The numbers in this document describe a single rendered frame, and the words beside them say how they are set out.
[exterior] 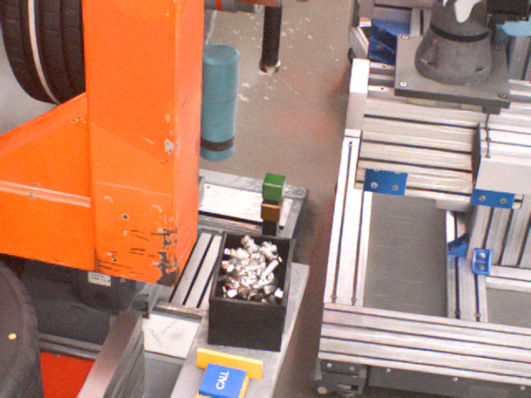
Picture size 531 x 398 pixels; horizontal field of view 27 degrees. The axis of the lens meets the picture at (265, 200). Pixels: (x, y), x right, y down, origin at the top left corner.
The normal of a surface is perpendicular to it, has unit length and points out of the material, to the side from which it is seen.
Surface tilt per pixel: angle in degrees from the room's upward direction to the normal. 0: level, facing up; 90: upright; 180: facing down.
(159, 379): 0
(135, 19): 90
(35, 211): 90
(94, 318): 90
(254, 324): 90
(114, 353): 0
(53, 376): 0
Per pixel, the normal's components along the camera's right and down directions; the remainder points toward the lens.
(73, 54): -0.23, 0.69
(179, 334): 0.06, -0.80
